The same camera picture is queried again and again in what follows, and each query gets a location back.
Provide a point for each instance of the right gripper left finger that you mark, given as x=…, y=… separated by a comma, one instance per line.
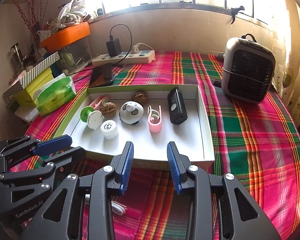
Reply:
x=122, y=165

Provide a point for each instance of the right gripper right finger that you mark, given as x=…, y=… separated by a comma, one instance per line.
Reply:
x=178, y=165

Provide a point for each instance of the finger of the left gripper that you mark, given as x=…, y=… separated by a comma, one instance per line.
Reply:
x=52, y=171
x=15, y=151

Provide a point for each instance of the green white spool gadget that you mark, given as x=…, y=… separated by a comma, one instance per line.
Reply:
x=93, y=118

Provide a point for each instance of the white bottle cap jar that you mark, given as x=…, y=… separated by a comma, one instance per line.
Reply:
x=109, y=129

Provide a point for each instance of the black rectangular device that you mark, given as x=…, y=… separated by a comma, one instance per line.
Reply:
x=177, y=109

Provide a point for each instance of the pink clip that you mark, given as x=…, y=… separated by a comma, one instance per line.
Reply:
x=97, y=103
x=154, y=119

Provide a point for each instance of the panda white round gadget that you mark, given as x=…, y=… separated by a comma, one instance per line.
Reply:
x=131, y=112

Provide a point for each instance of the large brown walnut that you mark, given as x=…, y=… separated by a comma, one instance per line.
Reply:
x=108, y=109

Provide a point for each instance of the small brown walnut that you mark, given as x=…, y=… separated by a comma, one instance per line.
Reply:
x=140, y=97

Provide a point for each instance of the green white cardboard tray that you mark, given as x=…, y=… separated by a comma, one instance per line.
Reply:
x=193, y=137

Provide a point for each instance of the yellow box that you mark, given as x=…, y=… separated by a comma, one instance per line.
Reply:
x=26, y=96

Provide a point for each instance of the green tissue pack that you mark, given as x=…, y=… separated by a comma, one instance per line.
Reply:
x=54, y=94

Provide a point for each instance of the striped white box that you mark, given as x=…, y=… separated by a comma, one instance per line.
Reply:
x=24, y=81

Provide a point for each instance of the black smartphone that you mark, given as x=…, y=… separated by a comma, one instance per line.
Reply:
x=102, y=76

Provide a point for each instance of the white power strip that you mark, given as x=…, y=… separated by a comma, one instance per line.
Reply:
x=144, y=56

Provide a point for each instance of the black charger adapter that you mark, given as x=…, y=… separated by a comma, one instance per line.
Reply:
x=114, y=47

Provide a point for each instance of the orange box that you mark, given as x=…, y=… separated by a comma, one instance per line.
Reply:
x=65, y=37

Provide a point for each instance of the white plug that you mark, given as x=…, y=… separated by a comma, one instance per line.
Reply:
x=135, y=48

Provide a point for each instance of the grey black mini heater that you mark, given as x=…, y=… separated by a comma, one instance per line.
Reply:
x=248, y=69

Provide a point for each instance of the red branch decoration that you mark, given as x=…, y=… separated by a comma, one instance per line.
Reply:
x=33, y=15

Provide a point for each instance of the black window handle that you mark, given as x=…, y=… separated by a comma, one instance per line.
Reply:
x=235, y=11

